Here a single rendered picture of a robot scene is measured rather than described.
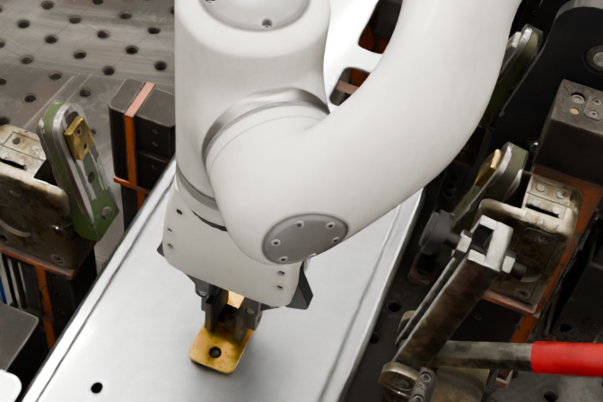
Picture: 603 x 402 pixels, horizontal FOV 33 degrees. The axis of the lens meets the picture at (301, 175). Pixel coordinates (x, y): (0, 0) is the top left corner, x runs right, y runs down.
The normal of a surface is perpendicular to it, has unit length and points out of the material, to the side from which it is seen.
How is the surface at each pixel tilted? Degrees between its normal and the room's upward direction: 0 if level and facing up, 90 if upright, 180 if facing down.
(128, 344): 0
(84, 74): 0
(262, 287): 93
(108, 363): 0
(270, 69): 89
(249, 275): 93
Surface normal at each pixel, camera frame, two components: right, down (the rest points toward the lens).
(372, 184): 0.23, 0.64
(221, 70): -0.38, 0.70
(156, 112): 0.09, -0.62
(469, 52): 0.76, 0.16
